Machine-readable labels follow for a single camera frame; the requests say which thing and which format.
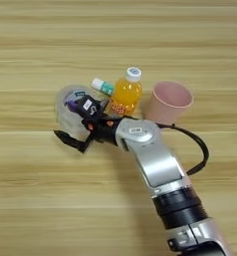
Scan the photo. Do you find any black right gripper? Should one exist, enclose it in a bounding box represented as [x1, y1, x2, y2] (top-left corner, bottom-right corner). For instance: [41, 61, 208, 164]
[52, 99, 123, 155]

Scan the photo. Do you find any clear plastic container purple inside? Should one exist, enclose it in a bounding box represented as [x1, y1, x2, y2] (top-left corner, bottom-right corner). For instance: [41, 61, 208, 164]
[54, 84, 106, 142]

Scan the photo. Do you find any orange juice bottle white cap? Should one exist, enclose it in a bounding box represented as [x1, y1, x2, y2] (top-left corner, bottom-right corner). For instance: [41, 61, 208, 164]
[107, 66, 144, 118]

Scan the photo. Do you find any pink plastic cup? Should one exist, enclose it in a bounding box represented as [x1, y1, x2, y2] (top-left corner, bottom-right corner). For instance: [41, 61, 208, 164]
[144, 80, 195, 126]

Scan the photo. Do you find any white and teal glue stick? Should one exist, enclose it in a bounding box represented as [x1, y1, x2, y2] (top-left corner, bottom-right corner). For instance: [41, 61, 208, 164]
[90, 77, 115, 97]

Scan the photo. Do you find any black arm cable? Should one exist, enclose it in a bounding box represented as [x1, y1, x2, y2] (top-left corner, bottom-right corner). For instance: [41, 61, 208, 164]
[122, 115, 210, 177]

